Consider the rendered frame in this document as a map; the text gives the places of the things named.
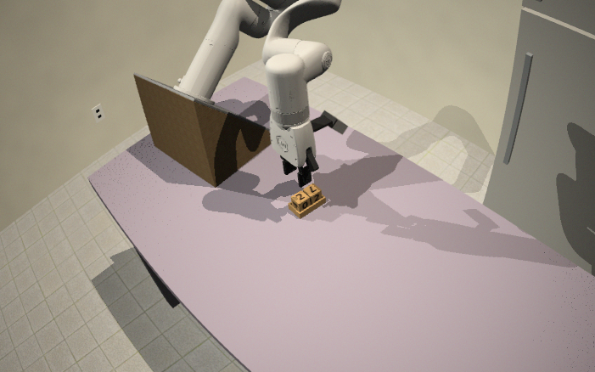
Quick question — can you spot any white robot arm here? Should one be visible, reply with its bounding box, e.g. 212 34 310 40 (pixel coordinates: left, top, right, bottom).
173 0 342 125

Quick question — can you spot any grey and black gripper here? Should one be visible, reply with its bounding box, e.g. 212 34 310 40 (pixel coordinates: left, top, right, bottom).
270 114 319 187

